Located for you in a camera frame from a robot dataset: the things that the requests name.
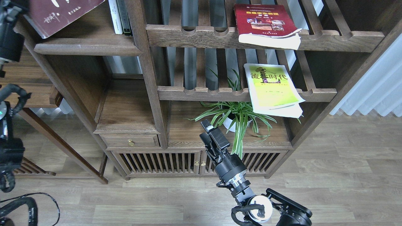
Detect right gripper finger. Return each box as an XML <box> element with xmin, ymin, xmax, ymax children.
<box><xmin>200</xmin><ymin>133</ymin><xmax>217</xmax><ymax>157</ymax></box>
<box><xmin>201</xmin><ymin>120</ymin><xmax>230</xmax><ymax>154</ymax></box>

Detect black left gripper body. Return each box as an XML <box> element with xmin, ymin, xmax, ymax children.
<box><xmin>0</xmin><ymin>0</ymin><xmax>29</xmax><ymax>63</ymax></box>

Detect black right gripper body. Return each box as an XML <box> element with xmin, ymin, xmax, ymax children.
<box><xmin>205</xmin><ymin>146</ymin><xmax>247</xmax><ymax>189</ymax></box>

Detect maroon book white characters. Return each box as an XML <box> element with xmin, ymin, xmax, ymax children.
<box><xmin>24</xmin><ymin>0</ymin><xmax>104</xmax><ymax>39</ymax></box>

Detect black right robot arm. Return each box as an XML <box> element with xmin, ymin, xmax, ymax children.
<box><xmin>200</xmin><ymin>120</ymin><xmax>312</xmax><ymax>226</ymax></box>

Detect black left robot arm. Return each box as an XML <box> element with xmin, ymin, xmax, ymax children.
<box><xmin>0</xmin><ymin>0</ymin><xmax>38</xmax><ymax>226</ymax></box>

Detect white plant pot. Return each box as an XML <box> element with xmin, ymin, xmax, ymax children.
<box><xmin>223</xmin><ymin>113</ymin><xmax>252</xmax><ymax>132</ymax></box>

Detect green spider plant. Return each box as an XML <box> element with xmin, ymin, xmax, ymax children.
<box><xmin>193</xmin><ymin>63</ymin><xmax>304</xmax><ymax>157</ymax></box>

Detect yellow-green book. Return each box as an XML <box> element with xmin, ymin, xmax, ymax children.
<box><xmin>244</xmin><ymin>63</ymin><xmax>304</xmax><ymax>118</ymax></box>

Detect dark wooden bookshelf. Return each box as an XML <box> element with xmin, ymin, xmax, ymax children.
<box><xmin>15</xmin><ymin>0</ymin><xmax>401</xmax><ymax>179</ymax></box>

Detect white upright book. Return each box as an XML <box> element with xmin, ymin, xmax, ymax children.
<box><xmin>108</xmin><ymin>0</ymin><xmax>123</xmax><ymax>35</ymax></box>

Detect dark green upright book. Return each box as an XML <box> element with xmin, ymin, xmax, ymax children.
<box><xmin>117</xmin><ymin>0</ymin><xmax>132</xmax><ymax>36</ymax></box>

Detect red book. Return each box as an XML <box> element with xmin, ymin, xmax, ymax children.
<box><xmin>234</xmin><ymin>4</ymin><xmax>301</xmax><ymax>50</ymax></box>

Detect white curtain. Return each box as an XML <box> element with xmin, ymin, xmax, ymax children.
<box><xmin>330</xmin><ymin>35</ymin><xmax>402</xmax><ymax>117</ymax></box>

